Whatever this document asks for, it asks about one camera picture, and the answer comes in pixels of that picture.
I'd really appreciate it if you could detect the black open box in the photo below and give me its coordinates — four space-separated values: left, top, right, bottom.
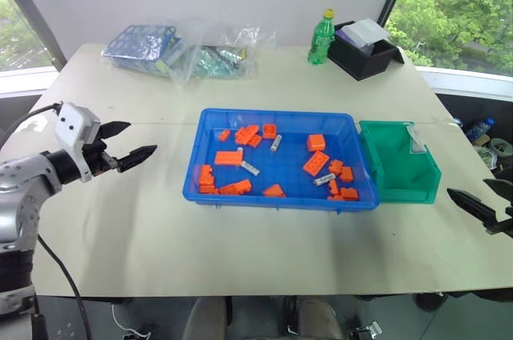
327 22 406 83

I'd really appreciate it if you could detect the long orange block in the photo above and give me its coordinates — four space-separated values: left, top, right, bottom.
214 150 244 167
218 179 253 196
301 150 331 177

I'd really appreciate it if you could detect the clear label holder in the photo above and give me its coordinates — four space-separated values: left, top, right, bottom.
406 123 427 155

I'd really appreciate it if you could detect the clear bag with foil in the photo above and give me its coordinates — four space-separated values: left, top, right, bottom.
170 21 277 83

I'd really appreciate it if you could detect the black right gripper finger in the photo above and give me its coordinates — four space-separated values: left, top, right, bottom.
482 178 513 197
446 187 499 226

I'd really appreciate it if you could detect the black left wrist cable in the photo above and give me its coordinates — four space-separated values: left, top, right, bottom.
0 103 62 148

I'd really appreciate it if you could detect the orange wedge block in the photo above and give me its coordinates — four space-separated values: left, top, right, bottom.
262 184 287 199

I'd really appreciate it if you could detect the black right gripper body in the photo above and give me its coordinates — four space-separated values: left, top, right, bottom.
486 204 513 239

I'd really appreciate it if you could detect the grey tape roll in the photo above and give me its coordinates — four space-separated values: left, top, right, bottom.
489 137 513 159

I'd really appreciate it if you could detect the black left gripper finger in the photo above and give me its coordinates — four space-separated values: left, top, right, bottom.
119 144 159 174
99 120 132 142

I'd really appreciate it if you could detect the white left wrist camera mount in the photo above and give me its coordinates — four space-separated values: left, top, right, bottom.
53 102 102 184

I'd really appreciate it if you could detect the thin white cable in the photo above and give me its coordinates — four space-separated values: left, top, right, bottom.
110 302 151 339

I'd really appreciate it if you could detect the grey rounded shape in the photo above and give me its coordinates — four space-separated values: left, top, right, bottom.
298 297 345 340

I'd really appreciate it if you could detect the bag with blue rack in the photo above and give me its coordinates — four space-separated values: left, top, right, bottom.
100 23 188 76

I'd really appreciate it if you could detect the blue capped water bottle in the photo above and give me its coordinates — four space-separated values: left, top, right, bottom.
464 116 496 144

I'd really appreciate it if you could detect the black caster wheel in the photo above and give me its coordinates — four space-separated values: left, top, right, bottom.
414 293 450 313

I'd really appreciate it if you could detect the blue plastic tray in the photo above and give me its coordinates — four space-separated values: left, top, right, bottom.
182 107 381 213

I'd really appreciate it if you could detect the white purple paper pack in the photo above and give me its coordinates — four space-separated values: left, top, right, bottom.
335 18 392 52

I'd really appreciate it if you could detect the green soda bottle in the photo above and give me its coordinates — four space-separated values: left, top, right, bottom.
307 8 337 66

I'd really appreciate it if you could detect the green plastic bin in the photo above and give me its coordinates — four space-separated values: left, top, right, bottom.
357 119 442 205

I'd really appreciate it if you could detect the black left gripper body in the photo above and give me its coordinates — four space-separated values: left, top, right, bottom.
82 139 122 176

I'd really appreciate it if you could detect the black hanging cable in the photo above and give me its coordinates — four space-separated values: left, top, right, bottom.
36 234 89 340

